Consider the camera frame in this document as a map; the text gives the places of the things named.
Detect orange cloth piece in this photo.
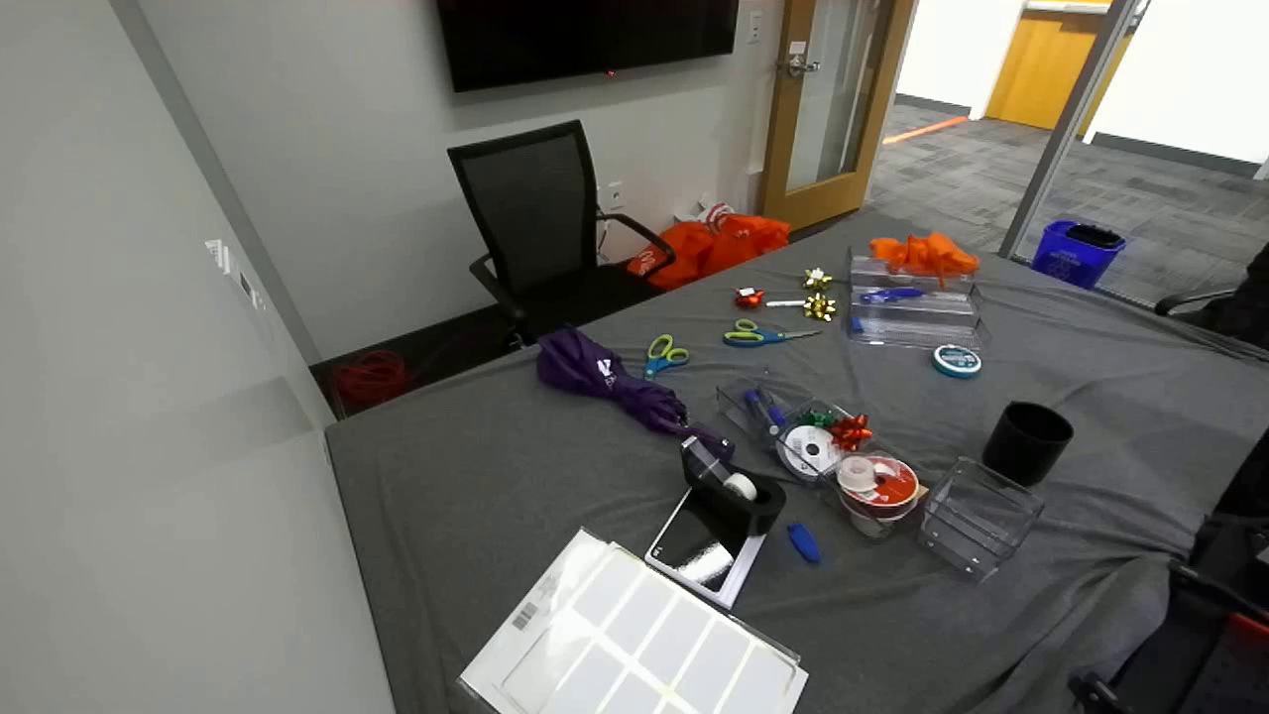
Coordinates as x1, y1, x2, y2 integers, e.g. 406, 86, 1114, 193
868, 230, 978, 277

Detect black box with tablet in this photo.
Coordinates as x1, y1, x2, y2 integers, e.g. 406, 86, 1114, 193
642, 438, 784, 613

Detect clear acrylic stairs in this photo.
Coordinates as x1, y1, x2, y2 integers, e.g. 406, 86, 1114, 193
846, 253, 978, 348

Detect empty clear plastic box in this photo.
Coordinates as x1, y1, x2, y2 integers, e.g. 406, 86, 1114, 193
920, 462, 1041, 581

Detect blue green scissors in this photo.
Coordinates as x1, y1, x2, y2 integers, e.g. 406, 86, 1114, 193
642, 332, 690, 376

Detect green yellow scissors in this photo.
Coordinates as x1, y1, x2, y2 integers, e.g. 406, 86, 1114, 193
720, 319, 821, 348

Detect orange plastic bag on floor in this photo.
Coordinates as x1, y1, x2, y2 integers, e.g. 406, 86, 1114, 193
626, 215, 793, 289

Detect red gift bow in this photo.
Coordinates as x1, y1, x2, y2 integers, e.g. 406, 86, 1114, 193
733, 287, 765, 314

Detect black mesh office chair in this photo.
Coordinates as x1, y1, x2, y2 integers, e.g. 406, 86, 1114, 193
449, 121, 674, 344

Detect silver gold gift bow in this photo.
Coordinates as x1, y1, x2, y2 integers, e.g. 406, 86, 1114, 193
799, 265, 835, 289

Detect small blue object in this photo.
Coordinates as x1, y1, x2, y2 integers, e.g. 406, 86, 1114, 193
784, 519, 823, 569

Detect white label sheet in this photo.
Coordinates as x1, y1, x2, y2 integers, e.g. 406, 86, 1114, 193
458, 532, 807, 714

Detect grey table cloth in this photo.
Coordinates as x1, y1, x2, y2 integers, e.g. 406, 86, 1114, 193
329, 215, 1269, 714

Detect blue white tape roll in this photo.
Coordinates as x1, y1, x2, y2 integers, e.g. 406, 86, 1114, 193
930, 344, 982, 376

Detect wooden door with glass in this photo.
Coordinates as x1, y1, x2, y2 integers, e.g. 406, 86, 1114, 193
758, 0, 916, 230

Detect black mug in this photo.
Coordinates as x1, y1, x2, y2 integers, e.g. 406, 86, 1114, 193
982, 401, 1073, 490

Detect blue recycling bin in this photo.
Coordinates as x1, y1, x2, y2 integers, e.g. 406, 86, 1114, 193
1032, 218, 1125, 287

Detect red cable coil on floor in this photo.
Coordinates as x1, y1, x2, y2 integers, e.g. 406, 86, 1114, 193
329, 348, 416, 413

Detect wall mounted black television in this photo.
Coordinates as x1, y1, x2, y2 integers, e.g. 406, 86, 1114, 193
437, 0, 737, 92

